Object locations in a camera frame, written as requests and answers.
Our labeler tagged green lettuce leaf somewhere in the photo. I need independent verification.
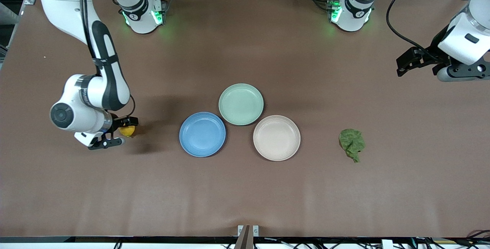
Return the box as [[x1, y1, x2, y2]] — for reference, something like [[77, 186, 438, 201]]
[[339, 128, 366, 163]]

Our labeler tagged blue plate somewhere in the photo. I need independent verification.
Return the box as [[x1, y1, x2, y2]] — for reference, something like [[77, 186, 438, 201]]
[[179, 112, 226, 158]]

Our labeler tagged grey camera post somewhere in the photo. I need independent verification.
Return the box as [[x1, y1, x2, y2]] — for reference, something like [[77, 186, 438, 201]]
[[234, 225, 255, 249]]

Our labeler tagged beige plate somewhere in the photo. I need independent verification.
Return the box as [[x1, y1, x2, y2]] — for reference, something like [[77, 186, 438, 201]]
[[253, 115, 301, 162]]

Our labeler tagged pale green plate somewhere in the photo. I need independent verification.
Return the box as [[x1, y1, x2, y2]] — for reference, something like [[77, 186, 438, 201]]
[[219, 84, 264, 126]]

